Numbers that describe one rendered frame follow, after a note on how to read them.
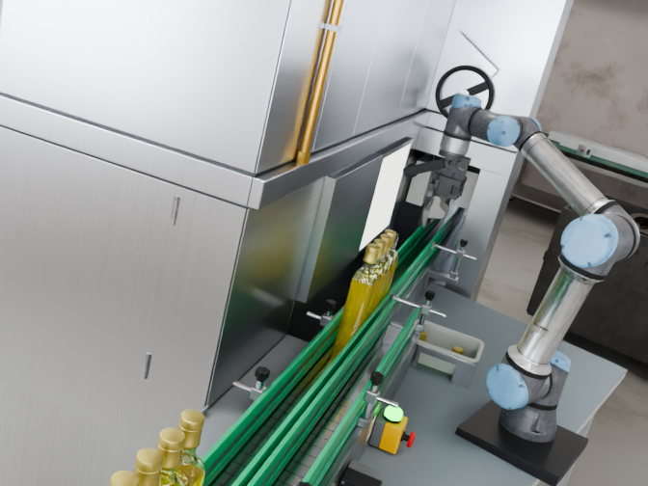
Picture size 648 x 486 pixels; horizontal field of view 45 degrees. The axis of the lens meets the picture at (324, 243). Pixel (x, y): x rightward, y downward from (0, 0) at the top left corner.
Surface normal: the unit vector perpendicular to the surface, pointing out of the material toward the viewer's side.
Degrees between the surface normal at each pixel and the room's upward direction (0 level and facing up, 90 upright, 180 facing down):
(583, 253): 82
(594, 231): 82
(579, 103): 90
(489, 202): 90
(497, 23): 90
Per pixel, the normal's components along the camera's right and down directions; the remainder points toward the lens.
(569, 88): -0.55, 0.15
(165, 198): -0.32, 0.24
